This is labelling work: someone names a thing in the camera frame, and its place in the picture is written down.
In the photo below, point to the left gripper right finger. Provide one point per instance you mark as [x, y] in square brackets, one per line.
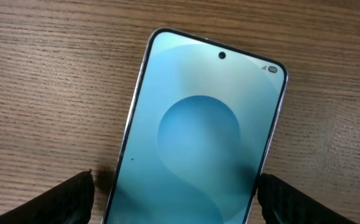
[283, 204]

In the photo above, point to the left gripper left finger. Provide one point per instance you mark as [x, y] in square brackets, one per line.
[70, 202]

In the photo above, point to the teal-screen Galaxy smartphone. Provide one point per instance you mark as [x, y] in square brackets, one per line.
[198, 132]

